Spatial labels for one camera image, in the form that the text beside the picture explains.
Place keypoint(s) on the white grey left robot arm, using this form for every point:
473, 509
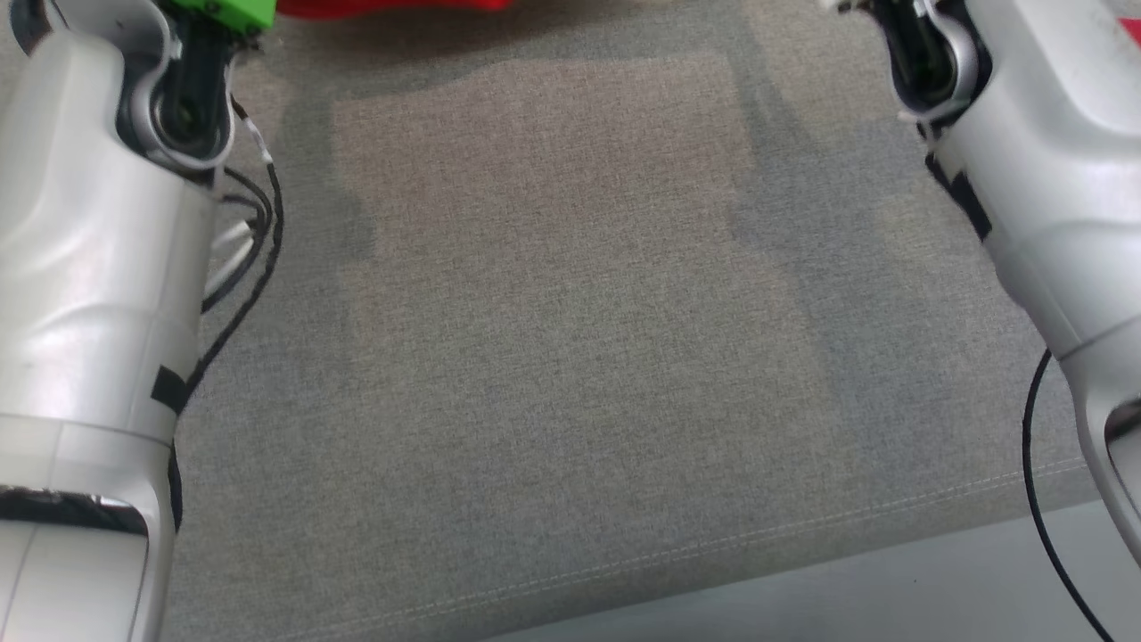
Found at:
80, 267

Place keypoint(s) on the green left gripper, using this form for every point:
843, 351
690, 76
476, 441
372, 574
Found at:
232, 11

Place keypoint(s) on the red shorts with white stripe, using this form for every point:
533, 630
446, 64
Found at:
392, 7

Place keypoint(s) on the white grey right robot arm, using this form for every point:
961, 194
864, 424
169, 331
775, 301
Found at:
1052, 178

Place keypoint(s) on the grey fabric sofa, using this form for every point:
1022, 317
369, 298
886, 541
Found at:
579, 357

